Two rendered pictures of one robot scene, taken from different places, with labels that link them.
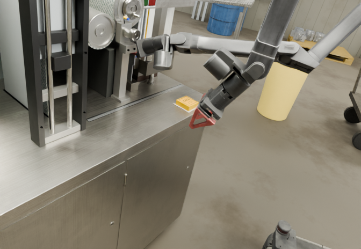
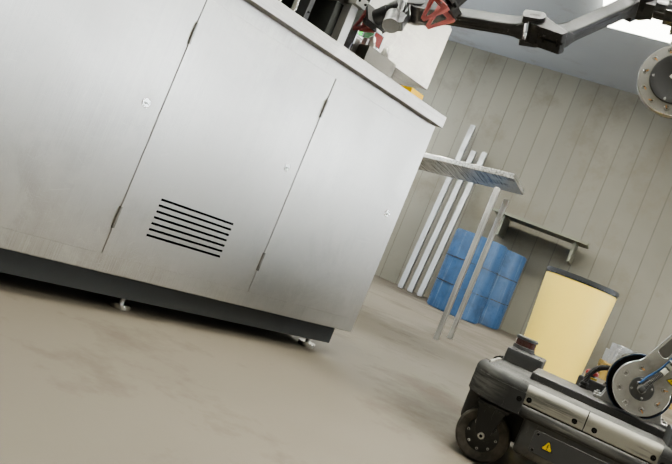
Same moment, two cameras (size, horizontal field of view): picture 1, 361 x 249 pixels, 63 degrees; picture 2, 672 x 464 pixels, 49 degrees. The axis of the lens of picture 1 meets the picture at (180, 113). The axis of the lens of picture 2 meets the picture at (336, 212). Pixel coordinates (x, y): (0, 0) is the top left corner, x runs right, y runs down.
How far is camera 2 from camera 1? 1.71 m
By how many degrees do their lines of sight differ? 32
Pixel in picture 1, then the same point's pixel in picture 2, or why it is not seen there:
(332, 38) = (583, 19)
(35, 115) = not seen: outside the picture
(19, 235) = (235, 38)
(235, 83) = not seen: outside the picture
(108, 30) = not seen: outside the picture
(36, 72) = not seen: outside the picture
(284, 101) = (565, 350)
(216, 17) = (449, 280)
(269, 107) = not seen: hidden behind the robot
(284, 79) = (566, 303)
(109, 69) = (329, 23)
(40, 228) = (247, 55)
